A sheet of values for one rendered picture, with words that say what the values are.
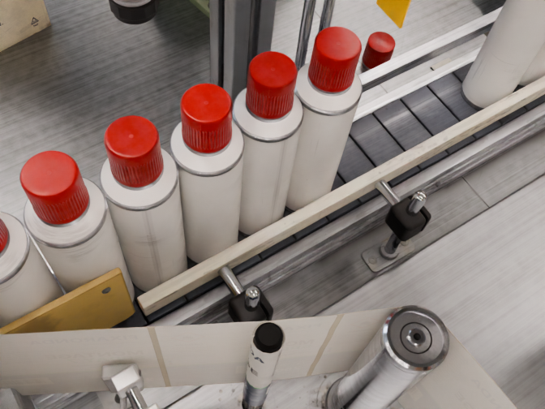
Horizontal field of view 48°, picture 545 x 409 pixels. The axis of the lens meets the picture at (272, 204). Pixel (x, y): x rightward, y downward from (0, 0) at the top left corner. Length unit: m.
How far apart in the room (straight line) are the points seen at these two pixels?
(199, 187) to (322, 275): 0.22
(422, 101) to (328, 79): 0.27
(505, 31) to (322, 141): 0.23
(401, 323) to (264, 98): 0.17
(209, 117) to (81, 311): 0.18
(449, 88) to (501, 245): 0.19
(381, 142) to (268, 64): 0.26
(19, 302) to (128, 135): 0.13
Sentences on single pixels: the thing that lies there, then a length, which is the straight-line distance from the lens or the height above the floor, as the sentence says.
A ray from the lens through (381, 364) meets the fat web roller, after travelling 0.37.
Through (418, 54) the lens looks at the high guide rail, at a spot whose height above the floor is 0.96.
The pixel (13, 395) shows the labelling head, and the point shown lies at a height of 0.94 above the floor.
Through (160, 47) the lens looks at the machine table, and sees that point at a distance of 0.78.
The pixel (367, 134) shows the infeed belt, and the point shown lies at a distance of 0.65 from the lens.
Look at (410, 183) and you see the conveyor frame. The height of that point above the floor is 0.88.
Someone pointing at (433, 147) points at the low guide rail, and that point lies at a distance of 0.62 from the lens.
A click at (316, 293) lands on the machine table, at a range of 0.61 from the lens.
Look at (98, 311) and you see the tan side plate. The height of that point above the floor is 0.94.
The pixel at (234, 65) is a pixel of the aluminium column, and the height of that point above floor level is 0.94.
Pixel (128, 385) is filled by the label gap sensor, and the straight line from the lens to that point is 0.40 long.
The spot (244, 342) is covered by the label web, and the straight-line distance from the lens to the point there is 0.39.
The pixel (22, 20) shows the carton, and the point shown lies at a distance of 0.80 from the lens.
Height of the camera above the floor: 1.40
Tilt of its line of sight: 61 degrees down
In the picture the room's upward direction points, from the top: 9 degrees clockwise
